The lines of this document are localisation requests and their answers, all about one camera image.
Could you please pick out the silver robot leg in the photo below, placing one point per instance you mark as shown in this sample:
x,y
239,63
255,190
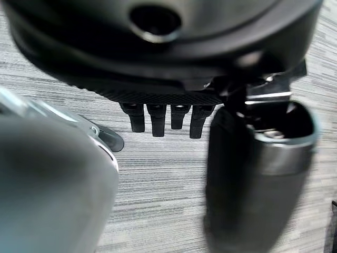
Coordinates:
x,y
50,179

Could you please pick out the dark object at edge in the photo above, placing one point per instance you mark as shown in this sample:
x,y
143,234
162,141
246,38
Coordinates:
x,y
332,226

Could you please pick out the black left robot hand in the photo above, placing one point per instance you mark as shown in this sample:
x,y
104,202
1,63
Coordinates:
x,y
163,60

